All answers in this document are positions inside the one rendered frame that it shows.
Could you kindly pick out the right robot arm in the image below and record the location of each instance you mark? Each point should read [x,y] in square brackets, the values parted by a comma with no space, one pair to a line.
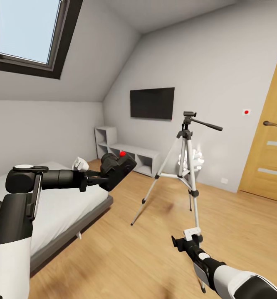
[228,282]

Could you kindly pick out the bed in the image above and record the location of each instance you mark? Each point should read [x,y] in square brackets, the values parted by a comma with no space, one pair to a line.
[61,214]

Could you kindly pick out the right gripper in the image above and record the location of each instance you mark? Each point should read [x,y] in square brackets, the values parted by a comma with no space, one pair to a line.
[184,245]

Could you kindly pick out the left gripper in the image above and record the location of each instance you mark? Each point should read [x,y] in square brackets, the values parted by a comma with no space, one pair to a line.
[75,179]

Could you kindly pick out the bookcase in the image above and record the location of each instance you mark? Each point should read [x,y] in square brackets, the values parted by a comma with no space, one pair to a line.
[106,142]

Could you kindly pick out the camera tripod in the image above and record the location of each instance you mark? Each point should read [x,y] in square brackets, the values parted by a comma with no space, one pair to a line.
[186,145]

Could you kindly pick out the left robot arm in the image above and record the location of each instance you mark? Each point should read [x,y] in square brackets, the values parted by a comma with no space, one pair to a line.
[18,210]

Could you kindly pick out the digital camera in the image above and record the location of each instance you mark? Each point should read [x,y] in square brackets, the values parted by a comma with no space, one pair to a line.
[115,169]

